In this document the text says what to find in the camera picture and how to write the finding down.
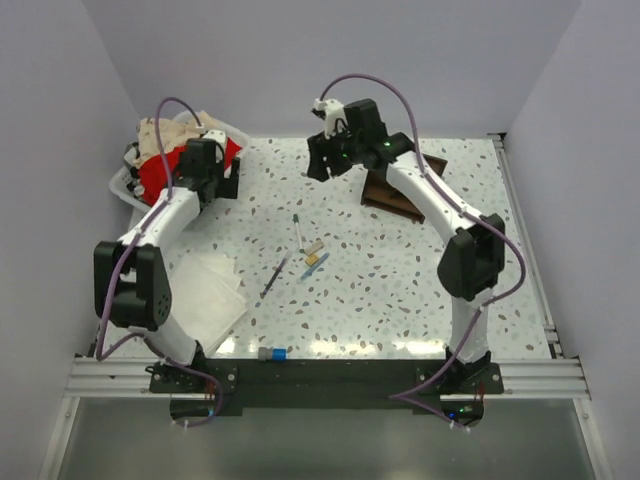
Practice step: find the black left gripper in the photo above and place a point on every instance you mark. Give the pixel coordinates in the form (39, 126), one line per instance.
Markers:
(229, 187)

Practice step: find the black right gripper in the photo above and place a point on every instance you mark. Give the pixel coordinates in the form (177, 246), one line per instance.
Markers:
(322, 148)

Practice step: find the green capped white marker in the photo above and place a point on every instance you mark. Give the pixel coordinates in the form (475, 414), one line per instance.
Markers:
(299, 236)

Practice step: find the beige eraser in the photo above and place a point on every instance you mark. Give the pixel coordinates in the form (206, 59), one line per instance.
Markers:
(313, 248)

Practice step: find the blue pen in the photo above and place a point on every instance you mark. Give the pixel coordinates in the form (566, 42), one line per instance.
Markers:
(313, 268)

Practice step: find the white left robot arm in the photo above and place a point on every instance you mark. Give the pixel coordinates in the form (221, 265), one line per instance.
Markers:
(131, 285)

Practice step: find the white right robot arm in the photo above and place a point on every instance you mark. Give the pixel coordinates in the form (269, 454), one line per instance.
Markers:
(474, 254)

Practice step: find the brown wooden desk organizer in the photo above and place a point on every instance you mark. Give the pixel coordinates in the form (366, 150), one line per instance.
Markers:
(378, 193)

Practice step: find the beige cloth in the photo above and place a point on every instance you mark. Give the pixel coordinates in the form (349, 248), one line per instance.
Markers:
(173, 134)

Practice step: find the red cloth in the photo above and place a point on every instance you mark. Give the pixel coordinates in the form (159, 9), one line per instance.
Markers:
(152, 175)

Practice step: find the purple black pen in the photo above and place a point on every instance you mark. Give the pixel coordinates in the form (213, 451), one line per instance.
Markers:
(275, 274)

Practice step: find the small tan sharpener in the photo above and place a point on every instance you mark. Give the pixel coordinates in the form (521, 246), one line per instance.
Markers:
(311, 260)

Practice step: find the white plastic basket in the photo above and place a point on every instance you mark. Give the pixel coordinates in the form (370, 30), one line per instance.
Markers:
(125, 184)

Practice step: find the white folded cloth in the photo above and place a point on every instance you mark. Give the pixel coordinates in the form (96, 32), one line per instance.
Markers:
(206, 298)

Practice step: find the grey blue cylinder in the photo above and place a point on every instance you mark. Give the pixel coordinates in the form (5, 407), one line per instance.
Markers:
(269, 354)

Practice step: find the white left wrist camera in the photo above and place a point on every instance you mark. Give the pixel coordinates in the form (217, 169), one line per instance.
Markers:
(218, 136)

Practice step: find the aluminium right side rail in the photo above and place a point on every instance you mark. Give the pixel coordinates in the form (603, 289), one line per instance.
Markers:
(551, 334)

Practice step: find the aluminium rail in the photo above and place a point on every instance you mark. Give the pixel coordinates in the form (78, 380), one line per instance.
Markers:
(551, 334)
(522, 379)

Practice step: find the aluminium front rail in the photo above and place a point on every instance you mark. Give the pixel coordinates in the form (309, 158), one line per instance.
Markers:
(522, 379)

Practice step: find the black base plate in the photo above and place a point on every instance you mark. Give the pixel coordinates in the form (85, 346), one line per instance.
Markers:
(229, 387)

